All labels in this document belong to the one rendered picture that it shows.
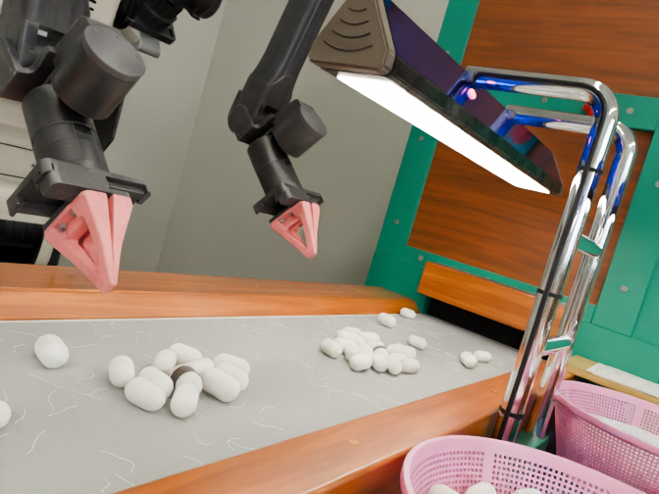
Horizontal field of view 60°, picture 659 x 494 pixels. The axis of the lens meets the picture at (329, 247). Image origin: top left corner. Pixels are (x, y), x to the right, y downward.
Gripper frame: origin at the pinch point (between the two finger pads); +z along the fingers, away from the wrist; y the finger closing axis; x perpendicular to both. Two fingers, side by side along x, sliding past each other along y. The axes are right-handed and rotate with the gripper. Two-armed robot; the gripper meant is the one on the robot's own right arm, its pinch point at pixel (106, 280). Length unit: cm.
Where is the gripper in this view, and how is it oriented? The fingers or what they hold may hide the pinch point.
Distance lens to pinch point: 50.1
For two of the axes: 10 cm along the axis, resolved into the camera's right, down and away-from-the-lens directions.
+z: 4.0, 8.3, -3.8
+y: 5.6, 1.0, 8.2
